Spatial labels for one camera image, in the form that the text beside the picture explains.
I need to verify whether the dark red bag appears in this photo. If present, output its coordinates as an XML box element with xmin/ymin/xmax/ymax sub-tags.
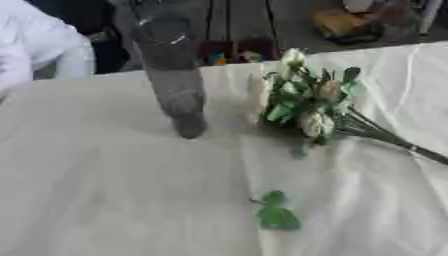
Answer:
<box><xmin>196</xmin><ymin>38</ymin><xmax>282</xmax><ymax>66</ymax></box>

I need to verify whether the white artificial flower bouquet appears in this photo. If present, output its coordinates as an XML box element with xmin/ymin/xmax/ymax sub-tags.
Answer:
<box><xmin>257</xmin><ymin>47</ymin><xmax>448</xmax><ymax>166</ymax></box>

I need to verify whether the loose green leaf sprig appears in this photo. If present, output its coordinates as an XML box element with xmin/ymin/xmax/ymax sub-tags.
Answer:
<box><xmin>250</xmin><ymin>190</ymin><xmax>303</xmax><ymax>232</ymax></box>

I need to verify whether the black tripod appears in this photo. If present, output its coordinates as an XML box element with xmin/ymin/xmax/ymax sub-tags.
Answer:
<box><xmin>203</xmin><ymin>0</ymin><xmax>280</xmax><ymax>44</ymax></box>

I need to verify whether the person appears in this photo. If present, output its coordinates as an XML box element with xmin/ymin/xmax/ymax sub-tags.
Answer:
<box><xmin>0</xmin><ymin>0</ymin><xmax>98</xmax><ymax>98</ymax></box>

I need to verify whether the yellow cardboard box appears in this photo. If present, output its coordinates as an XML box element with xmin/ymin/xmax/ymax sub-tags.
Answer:
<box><xmin>308</xmin><ymin>7</ymin><xmax>387</xmax><ymax>45</ymax></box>

